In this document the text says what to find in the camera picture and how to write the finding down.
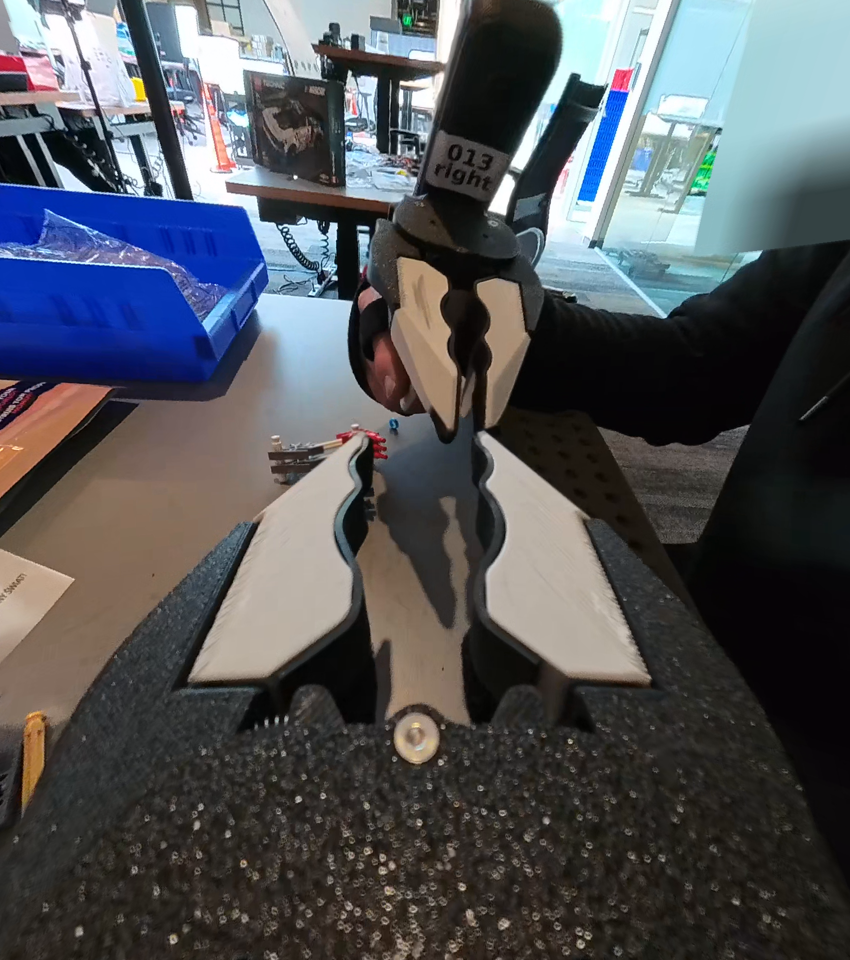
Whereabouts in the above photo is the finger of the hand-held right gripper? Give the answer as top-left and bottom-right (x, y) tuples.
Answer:
(389, 257), (471, 444)
(470, 277), (534, 432)

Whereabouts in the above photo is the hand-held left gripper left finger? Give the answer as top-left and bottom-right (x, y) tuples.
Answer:
(187, 433), (376, 724)

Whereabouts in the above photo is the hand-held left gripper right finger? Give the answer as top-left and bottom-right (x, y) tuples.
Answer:
(461, 431), (654, 724)

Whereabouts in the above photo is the grey and red toy model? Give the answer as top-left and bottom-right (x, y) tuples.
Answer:
(267, 423), (390, 519)

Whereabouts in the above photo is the person's right forearm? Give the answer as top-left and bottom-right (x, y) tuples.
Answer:
(507, 236), (846, 447)

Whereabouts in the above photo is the person's right hand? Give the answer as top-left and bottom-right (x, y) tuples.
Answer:
(361, 328), (427, 418)

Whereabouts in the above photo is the dark wooden table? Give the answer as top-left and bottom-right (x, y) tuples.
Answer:
(312, 41), (444, 151)

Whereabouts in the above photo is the black perforated board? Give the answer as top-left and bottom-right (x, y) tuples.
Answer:
(470, 408), (696, 609)

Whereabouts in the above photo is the stack of blue red bins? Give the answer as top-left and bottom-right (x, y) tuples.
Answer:
(577, 67), (636, 204)

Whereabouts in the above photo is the wooden desk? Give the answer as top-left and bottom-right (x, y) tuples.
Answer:
(226, 161), (426, 301)

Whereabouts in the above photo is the black printed box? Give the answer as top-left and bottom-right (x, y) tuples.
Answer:
(243, 69), (348, 187)

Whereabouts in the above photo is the person's black hoodie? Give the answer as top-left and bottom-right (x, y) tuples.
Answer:
(683, 232), (850, 960)

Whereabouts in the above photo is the long yellow toy rod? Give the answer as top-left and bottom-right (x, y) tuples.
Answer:
(20, 710), (48, 817)

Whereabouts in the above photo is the printed toy set bag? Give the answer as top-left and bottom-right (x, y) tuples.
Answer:
(0, 378), (114, 534)

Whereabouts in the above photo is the clear plastic bag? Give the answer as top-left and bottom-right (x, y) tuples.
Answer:
(0, 210), (229, 320)

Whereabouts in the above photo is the black steel column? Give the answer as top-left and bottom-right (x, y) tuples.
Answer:
(119, 0), (195, 202)

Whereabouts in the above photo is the blue plastic bin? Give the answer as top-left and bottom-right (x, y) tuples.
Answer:
(0, 180), (270, 385)

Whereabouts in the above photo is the long wooden table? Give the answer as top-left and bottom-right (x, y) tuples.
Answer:
(0, 86), (171, 196)

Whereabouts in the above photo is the black coiled cable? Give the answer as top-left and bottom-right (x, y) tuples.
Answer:
(278, 221), (336, 275)

